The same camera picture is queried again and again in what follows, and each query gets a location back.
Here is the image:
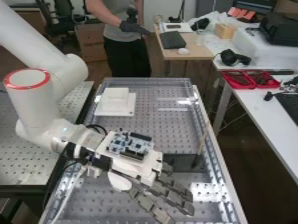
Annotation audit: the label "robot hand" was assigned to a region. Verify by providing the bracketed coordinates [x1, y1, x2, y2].
[85, 130, 196, 224]

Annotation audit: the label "clear box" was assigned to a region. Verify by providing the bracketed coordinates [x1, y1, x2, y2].
[38, 77, 249, 224]

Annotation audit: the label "small white box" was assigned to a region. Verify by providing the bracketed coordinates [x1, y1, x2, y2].
[92, 86, 138, 117]

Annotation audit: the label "long white desk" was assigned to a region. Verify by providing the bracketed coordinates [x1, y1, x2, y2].
[211, 74, 298, 186]

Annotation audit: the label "wooden desk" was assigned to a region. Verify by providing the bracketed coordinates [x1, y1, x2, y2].
[151, 23, 216, 80]

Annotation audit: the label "red tray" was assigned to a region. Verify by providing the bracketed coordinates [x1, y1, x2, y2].
[220, 70, 257, 90]
[245, 69, 281, 89]

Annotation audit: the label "person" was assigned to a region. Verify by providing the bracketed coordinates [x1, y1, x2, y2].
[83, 0, 154, 79]

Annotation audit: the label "white computer mouse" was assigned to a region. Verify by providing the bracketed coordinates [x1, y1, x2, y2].
[175, 47, 191, 56]

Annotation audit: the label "black keyboard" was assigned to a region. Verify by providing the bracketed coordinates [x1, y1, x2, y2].
[156, 30, 188, 51]
[273, 92, 298, 127]

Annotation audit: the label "black headphones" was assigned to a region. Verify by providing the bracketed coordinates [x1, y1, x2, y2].
[219, 48, 252, 67]

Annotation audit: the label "brown cardboard box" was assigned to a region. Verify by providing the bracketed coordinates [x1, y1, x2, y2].
[74, 22, 107, 64]

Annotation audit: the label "small wooden box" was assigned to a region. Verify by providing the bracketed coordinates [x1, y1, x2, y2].
[214, 22, 236, 41]

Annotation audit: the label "black office chair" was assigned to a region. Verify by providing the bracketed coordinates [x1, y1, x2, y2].
[34, 0, 86, 38]

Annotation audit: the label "black case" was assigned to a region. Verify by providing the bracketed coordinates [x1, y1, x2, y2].
[257, 12, 298, 47]

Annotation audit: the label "black cable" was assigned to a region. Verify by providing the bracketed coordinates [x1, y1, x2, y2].
[85, 123, 108, 138]

